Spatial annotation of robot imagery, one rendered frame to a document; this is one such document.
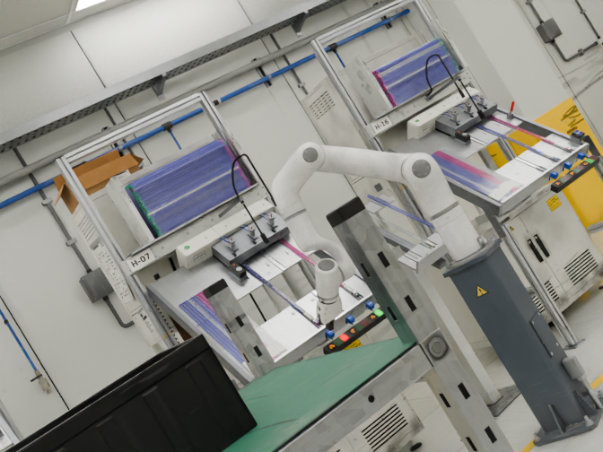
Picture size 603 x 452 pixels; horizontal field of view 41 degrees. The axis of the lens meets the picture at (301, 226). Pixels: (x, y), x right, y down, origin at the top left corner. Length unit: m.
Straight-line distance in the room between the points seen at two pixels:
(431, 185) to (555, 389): 0.84
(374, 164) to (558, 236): 1.71
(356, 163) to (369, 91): 1.38
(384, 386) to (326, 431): 0.07
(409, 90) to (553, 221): 1.01
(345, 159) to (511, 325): 0.83
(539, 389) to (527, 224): 1.43
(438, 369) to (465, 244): 2.11
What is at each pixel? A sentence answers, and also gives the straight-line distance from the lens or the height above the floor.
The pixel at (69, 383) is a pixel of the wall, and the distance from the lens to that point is 4.85.
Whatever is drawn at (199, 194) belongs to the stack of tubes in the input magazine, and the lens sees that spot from 3.59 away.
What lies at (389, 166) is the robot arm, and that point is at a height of 1.13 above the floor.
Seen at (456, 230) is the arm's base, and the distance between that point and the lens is 2.89.
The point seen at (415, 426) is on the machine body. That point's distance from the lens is 3.69.
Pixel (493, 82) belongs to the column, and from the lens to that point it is 6.15.
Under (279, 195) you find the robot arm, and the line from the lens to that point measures 2.90.
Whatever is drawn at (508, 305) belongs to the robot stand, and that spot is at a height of 0.50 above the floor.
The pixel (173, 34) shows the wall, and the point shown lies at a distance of 5.63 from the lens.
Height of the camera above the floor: 1.10
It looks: level
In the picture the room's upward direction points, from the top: 31 degrees counter-clockwise
